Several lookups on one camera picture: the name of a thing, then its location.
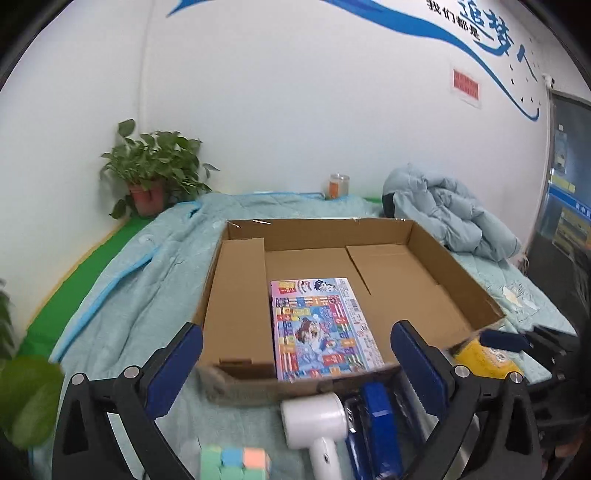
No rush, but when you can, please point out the green mat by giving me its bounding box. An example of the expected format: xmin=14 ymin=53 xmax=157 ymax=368
xmin=16 ymin=215 xmax=153 ymax=358

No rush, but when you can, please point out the glass jar with orange label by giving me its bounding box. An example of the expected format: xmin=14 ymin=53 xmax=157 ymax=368
xmin=328 ymin=173 xmax=352 ymax=200

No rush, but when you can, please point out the white hair dryer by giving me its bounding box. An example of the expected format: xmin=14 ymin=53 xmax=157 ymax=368
xmin=281 ymin=392 xmax=348 ymax=480

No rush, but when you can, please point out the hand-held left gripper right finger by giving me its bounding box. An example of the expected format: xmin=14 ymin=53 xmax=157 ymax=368
xmin=390 ymin=320 xmax=543 ymax=480

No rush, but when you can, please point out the red wall notice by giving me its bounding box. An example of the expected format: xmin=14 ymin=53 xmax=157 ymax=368
xmin=450 ymin=62 xmax=483 ymax=109

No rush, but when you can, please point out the large-leaf green plant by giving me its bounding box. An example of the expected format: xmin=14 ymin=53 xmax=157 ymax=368
xmin=0 ymin=279 xmax=65 ymax=450

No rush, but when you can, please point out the pastel puzzle cube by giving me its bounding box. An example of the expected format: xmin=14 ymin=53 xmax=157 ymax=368
xmin=199 ymin=445 xmax=272 ymax=480

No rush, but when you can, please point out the potted green plant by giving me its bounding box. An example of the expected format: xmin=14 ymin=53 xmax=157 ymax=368
xmin=99 ymin=119 xmax=221 ymax=219

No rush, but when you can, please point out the glass door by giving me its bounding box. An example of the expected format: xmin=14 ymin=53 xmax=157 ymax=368
xmin=526 ymin=88 xmax=591 ymax=324

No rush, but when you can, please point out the blue wall decal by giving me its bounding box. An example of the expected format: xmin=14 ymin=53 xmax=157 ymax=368
xmin=166 ymin=0 xmax=541 ymax=121

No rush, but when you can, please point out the blue stapler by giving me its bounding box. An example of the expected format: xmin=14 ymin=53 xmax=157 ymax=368
xmin=344 ymin=381 xmax=404 ymax=480

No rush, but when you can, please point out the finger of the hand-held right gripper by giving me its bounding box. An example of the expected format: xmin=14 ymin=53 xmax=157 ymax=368
xmin=479 ymin=325 xmax=583 ymax=384

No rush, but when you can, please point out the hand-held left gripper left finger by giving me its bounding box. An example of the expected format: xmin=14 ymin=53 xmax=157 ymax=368
xmin=52 ymin=322 xmax=204 ymax=480

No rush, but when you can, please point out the light blue puffy jacket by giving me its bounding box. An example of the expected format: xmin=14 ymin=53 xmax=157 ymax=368
xmin=382 ymin=163 xmax=522 ymax=264

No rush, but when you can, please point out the cardboard box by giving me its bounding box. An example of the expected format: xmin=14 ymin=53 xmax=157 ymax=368
xmin=194 ymin=217 xmax=506 ymax=407

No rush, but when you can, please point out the colourful board game box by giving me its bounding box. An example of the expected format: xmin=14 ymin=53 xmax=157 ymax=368
xmin=270 ymin=277 xmax=386 ymax=381

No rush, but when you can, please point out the yellow can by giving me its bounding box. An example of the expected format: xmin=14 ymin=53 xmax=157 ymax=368
xmin=452 ymin=339 xmax=525 ymax=384

